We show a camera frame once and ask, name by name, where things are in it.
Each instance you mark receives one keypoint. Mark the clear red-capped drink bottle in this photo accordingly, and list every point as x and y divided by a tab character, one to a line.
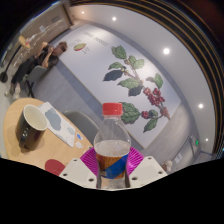
112	146

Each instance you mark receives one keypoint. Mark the white wall notice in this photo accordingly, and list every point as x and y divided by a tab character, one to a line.
179	157

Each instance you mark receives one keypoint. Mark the light wooden door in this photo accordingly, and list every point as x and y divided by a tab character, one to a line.
43	23

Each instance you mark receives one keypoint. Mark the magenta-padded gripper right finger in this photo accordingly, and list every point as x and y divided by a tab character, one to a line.
146	170

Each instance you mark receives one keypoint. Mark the dark mug with white inside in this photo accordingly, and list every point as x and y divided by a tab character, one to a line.
28	133

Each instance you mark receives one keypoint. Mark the recessed ceiling lights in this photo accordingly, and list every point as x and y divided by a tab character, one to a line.
166	51

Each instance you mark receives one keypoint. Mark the white printed paper sheet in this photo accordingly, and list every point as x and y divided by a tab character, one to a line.
56	123

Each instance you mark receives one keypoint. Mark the grey upholstered chair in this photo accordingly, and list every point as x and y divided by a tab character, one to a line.
36	75
83	125

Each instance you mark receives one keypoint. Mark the flat round red coaster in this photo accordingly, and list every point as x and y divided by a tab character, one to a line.
54	166

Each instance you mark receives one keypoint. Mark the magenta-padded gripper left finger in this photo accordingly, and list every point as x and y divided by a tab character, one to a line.
78	171

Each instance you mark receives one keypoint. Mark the green exit sign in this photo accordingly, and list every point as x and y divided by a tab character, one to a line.
197	142

